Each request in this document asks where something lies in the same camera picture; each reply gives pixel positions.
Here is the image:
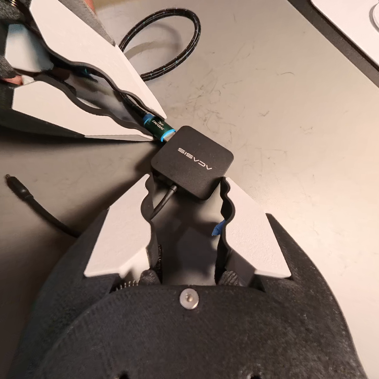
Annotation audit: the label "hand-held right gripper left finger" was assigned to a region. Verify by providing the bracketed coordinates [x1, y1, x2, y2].
[84, 174, 163, 285]

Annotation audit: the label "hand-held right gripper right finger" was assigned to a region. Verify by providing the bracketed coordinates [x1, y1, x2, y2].
[217, 176, 291, 287]

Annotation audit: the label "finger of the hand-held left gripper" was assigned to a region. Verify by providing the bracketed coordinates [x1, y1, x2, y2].
[11, 82, 155, 140]
[7, 0, 167, 119]

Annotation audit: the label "braided hdmi cable green plugs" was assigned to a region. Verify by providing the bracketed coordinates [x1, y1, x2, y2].
[83, 9, 202, 142]

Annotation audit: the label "black square adapter hub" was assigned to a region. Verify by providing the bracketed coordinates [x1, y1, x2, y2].
[4, 125, 234, 237]

